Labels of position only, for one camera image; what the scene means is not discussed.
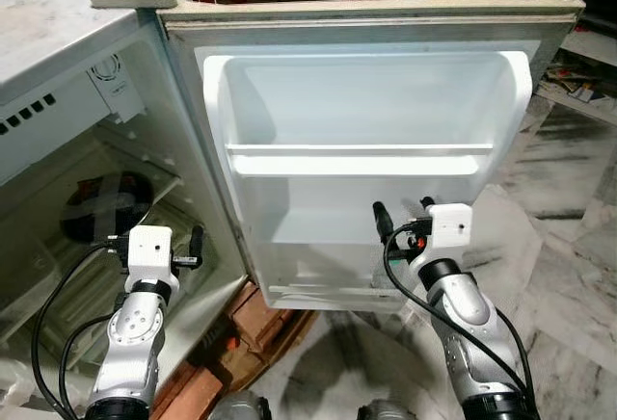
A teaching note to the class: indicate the glossy fridge door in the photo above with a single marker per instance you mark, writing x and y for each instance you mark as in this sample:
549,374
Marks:
366,208

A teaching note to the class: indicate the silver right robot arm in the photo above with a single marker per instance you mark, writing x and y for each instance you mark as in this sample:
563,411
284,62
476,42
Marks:
463,309

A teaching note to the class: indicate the reddish brown fridge stand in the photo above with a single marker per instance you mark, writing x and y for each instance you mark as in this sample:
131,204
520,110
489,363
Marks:
255,328

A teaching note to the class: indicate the grey fridge body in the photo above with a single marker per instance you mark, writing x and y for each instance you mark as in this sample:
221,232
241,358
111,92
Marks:
58,25

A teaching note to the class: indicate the black round dish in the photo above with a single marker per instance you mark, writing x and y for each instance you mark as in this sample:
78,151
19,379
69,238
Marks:
96,213

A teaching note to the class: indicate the grey robot left leg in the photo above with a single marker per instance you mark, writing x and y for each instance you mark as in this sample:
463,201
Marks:
239,407

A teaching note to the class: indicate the grey robot leg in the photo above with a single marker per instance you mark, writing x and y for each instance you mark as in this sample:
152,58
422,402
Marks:
239,407
388,410

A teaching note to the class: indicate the white thermostat dial housing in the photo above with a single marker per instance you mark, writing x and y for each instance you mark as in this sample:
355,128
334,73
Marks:
118,88

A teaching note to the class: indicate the white freezer compartment flap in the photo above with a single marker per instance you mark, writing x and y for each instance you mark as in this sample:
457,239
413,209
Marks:
58,136

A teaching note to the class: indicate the grey robot right leg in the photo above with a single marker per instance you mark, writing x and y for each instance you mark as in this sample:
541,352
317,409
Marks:
388,410

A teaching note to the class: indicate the white low shelf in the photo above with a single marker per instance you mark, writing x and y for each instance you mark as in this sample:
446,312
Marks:
593,49

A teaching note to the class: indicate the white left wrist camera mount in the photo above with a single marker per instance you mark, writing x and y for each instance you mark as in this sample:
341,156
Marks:
149,251

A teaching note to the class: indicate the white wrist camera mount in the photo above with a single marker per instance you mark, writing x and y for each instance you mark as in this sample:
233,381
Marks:
450,227
149,251

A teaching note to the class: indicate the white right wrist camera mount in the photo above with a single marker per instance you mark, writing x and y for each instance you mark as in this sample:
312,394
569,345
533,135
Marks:
450,227

